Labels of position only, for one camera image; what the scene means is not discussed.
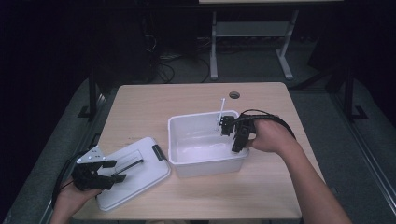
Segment thin white stick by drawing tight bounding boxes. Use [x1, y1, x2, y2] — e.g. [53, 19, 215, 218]
[216, 97, 227, 132]

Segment person's left hand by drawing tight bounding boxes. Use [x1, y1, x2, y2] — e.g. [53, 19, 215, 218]
[56, 176, 103, 217]

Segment black floor cables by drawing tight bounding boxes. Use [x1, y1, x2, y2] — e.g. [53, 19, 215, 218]
[148, 34, 213, 84]

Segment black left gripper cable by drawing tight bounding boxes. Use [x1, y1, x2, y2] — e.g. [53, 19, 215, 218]
[50, 150, 90, 209]

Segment white metal desk frame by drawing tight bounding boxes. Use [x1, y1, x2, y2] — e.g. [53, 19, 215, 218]
[209, 9, 301, 81]

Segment black metal stand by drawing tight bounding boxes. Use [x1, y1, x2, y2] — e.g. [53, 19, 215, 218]
[340, 66, 369, 121]
[77, 69, 101, 119]

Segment white box lid black latch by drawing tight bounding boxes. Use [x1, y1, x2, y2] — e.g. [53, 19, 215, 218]
[95, 136, 172, 213]

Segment white plastic storage box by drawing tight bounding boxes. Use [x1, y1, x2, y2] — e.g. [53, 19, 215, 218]
[167, 109, 250, 178]

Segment person's right hand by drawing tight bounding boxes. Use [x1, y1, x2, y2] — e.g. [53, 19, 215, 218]
[247, 119, 301, 156]

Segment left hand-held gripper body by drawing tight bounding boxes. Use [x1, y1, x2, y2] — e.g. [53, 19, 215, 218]
[71, 145, 117, 191]

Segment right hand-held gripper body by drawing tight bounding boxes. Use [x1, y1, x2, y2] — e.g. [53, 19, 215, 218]
[231, 114, 257, 154]

